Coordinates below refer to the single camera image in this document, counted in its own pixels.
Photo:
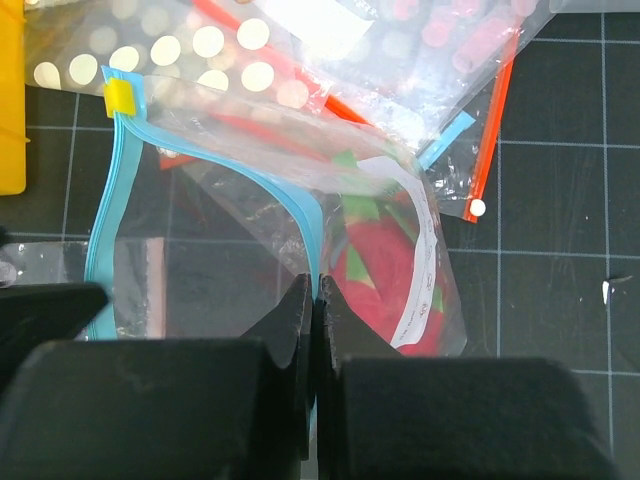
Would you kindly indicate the blue zipper clear bag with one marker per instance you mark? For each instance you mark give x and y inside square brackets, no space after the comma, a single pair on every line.
[246,195]

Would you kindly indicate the white polka dot bag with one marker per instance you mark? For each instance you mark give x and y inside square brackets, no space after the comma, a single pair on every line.
[214,43]

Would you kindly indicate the yellow plastic bin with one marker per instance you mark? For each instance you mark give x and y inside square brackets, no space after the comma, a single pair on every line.
[12,99]

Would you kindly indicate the orange zipper clear bag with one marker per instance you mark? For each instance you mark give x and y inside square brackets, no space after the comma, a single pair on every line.
[458,162]

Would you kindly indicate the red dragon fruit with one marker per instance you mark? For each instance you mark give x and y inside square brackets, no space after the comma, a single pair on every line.
[389,265]

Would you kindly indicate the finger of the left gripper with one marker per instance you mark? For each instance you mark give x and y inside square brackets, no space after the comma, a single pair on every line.
[33,314]

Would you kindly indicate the red dotted clear bag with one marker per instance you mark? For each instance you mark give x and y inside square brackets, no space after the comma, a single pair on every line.
[419,62]

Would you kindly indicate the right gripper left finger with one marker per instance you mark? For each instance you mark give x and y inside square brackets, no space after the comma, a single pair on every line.
[224,408]

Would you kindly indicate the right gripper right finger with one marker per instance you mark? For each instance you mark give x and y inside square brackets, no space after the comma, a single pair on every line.
[381,415]

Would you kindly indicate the pink zipper polka dot bag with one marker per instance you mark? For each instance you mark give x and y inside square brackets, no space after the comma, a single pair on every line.
[138,298]

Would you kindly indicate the black grid mat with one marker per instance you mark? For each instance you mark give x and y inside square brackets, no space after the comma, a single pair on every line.
[552,268]

